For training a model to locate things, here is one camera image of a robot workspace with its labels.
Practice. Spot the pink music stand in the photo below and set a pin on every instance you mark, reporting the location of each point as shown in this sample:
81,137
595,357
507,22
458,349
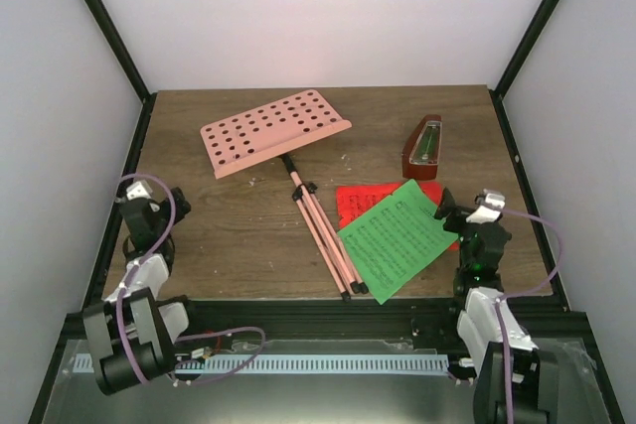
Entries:
275,130

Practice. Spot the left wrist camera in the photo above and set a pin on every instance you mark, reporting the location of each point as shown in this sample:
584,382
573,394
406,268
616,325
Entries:
137,190

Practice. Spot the reddish-brown wooden metronome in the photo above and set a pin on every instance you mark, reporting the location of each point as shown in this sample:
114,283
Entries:
421,151

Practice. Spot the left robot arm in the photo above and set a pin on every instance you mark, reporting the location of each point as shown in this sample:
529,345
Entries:
131,334

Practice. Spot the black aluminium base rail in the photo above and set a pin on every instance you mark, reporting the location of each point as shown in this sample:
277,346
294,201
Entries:
430,323

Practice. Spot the green sheet music paper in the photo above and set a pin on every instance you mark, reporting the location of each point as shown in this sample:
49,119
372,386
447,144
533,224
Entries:
390,232

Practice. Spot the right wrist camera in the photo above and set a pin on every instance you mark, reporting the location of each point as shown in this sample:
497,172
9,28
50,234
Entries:
489,207

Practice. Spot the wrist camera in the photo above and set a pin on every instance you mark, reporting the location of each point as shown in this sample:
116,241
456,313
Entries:
489,207
137,190

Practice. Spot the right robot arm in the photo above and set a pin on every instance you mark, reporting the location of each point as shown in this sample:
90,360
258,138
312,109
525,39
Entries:
516,381

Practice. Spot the white slotted cable duct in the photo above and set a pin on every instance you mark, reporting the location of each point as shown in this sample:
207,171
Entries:
398,364

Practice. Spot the red paper sheet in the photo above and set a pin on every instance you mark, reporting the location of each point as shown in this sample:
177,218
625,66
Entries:
354,201

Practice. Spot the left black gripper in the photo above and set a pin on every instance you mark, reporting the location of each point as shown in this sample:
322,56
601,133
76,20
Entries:
182,204

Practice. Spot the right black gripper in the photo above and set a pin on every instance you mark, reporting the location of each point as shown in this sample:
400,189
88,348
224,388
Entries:
445,208

